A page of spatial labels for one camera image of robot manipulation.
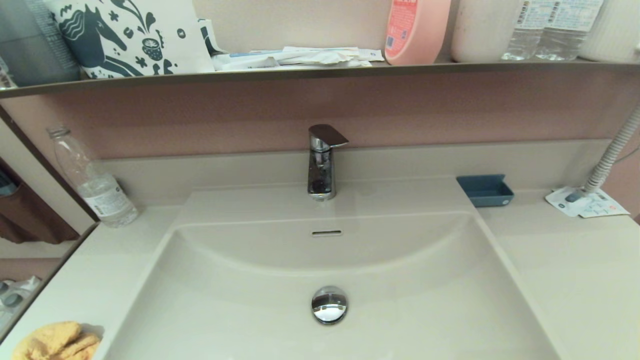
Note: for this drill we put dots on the chrome sink faucet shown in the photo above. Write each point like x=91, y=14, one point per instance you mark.
x=320, y=175

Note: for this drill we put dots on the orange cleaning cloth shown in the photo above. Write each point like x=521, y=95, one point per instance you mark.
x=55, y=342

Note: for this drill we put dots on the white ceramic sink basin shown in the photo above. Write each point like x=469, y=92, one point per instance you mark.
x=400, y=300

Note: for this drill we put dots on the crumpled white wrapper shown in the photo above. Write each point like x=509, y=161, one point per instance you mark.
x=325, y=56

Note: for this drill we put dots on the chrome drain stopper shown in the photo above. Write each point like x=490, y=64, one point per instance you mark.
x=329, y=305

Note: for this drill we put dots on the small white printed box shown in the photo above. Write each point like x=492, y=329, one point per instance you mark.
x=372, y=54

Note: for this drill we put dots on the white tube packet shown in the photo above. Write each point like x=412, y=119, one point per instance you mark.
x=245, y=62

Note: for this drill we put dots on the blue soap dish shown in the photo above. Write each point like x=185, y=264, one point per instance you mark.
x=485, y=192

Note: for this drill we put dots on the pink lotion bottle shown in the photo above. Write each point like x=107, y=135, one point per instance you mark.
x=420, y=35

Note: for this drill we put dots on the small patterned white pouch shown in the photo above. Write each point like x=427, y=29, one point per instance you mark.
x=210, y=37

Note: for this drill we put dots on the white round container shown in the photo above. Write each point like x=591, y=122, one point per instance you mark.
x=480, y=35

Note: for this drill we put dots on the clear plastic water bottle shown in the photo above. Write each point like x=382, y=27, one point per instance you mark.
x=100, y=195

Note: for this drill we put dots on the white horse print bag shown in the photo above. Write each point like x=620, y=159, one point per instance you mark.
x=150, y=30

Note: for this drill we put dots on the clear labelled water bottle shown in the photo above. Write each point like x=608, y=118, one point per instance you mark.
x=525, y=42
x=565, y=40

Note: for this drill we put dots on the white printed paper packet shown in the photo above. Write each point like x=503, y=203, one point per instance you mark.
x=600, y=205

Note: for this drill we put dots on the grey plastic container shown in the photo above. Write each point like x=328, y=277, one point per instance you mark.
x=30, y=45

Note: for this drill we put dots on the white ribbed container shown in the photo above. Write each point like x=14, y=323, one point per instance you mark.
x=615, y=35

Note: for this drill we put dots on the brown wall shelf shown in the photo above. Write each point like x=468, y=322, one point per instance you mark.
x=300, y=74

